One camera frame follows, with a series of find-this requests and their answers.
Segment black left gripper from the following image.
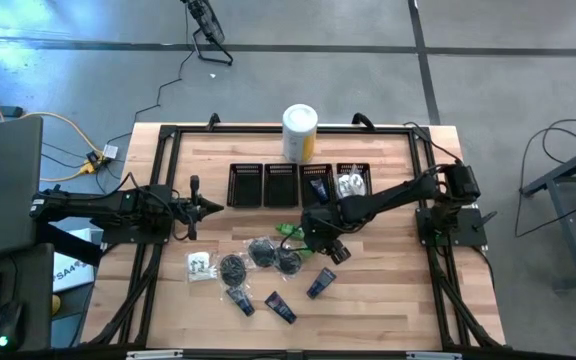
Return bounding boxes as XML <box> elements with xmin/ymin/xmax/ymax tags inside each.
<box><xmin>170</xmin><ymin>174</ymin><xmax>226</xmax><ymax>242</ymax></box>

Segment white yellow wipes canister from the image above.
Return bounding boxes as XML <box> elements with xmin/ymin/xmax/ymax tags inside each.
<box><xmin>281</xmin><ymin>103</ymin><xmax>319</xmax><ymax>164</ymax></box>

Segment black floor cable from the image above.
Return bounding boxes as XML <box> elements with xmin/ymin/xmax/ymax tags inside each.
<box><xmin>515</xmin><ymin>118</ymin><xmax>576</xmax><ymax>239</ymax></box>

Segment silver metal bracket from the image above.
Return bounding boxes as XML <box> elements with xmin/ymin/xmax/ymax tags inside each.
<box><xmin>406</xmin><ymin>351</ymin><xmax>464</xmax><ymax>360</ymax></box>
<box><xmin>126</xmin><ymin>349</ymin><xmax>184</xmax><ymax>360</ymax></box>

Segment white items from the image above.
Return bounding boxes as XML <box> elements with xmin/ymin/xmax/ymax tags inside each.
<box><xmin>185</xmin><ymin>249</ymin><xmax>218</xmax><ymax>284</ymax></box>

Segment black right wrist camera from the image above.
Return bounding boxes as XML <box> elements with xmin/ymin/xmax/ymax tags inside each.
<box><xmin>327</xmin><ymin>238</ymin><xmax>353</xmax><ymax>266</ymax></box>

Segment printed white pouch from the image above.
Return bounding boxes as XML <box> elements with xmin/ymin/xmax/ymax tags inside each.
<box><xmin>347</xmin><ymin>167</ymin><xmax>369</xmax><ymax>197</ymax></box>

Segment dark grey monitor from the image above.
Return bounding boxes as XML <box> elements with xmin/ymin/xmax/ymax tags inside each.
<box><xmin>0</xmin><ymin>115</ymin><xmax>44</xmax><ymax>261</ymax></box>

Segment black mesh item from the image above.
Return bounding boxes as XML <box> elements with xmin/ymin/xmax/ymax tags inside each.
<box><xmin>273</xmin><ymin>247</ymin><xmax>304</xmax><ymax>277</ymax></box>
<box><xmin>246</xmin><ymin>237</ymin><xmax>279</xmax><ymax>270</ymax></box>
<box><xmin>217</xmin><ymin>252</ymin><xmax>249</xmax><ymax>290</ymax></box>

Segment dark blue squeeze tube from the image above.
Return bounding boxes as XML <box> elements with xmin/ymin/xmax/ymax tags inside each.
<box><xmin>305</xmin><ymin>266</ymin><xmax>338</xmax><ymax>300</ymax></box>
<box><xmin>225</xmin><ymin>285</ymin><xmax>257</xmax><ymax>318</ymax></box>
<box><xmin>309</xmin><ymin>177</ymin><xmax>332</xmax><ymax>205</ymax></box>
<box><xmin>263</xmin><ymin>290</ymin><xmax>298</xmax><ymax>325</ymax></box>

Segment black computer mouse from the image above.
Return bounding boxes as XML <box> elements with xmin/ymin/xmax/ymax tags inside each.
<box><xmin>0</xmin><ymin>299</ymin><xmax>25</xmax><ymax>354</ymax></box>

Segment black fan power cable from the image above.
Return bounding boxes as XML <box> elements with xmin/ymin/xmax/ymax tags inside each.
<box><xmin>105</xmin><ymin>4</ymin><xmax>197</xmax><ymax>146</ymax></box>

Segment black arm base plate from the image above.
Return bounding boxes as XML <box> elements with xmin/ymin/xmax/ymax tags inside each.
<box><xmin>100</xmin><ymin>219</ymin><xmax>174</xmax><ymax>246</ymax></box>
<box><xmin>415</xmin><ymin>207</ymin><xmax>498</xmax><ymax>249</ymax></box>

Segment white cardboard box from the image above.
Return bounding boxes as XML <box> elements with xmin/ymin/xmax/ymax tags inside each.
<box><xmin>51</xmin><ymin>227</ymin><xmax>104</xmax><ymax>294</ymax></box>

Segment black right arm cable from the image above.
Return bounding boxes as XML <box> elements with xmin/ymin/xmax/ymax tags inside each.
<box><xmin>401</xmin><ymin>121</ymin><xmax>467</xmax><ymax>169</ymax></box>

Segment black slotted plastic basket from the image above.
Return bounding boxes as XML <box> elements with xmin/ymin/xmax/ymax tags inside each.
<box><xmin>263</xmin><ymin>163</ymin><xmax>300</xmax><ymax>209</ymax></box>
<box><xmin>299</xmin><ymin>163</ymin><xmax>337</xmax><ymax>209</ymax></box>
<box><xmin>226</xmin><ymin>163</ymin><xmax>264</xmax><ymax>209</ymax></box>
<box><xmin>336</xmin><ymin>162</ymin><xmax>374</xmax><ymax>201</ymax></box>

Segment black floor fan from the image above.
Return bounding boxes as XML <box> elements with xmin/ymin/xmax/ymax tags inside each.
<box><xmin>180</xmin><ymin>0</ymin><xmax>234</xmax><ymax>67</ymax></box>

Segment grey metal desk frame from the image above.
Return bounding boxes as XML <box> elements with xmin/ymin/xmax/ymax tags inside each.
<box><xmin>520</xmin><ymin>137</ymin><xmax>576</xmax><ymax>294</ymax></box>

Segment black metal table frame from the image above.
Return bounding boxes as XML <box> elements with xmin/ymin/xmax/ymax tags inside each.
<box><xmin>80</xmin><ymin>123</ymin><xmax>507</xmax><ymax>351</ymax></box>

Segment yellow extension cable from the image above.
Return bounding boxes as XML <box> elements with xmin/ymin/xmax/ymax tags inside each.
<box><xmin>0</xmin><ymin>82</ymin><xmax>104</xmax><ymax>184</ymax></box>

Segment dark operator desk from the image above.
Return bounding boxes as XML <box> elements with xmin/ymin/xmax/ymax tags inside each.
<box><xmin>0</xmin><ymin>243</ymin><xmax>55</xmax><ymax>354</ymax></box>

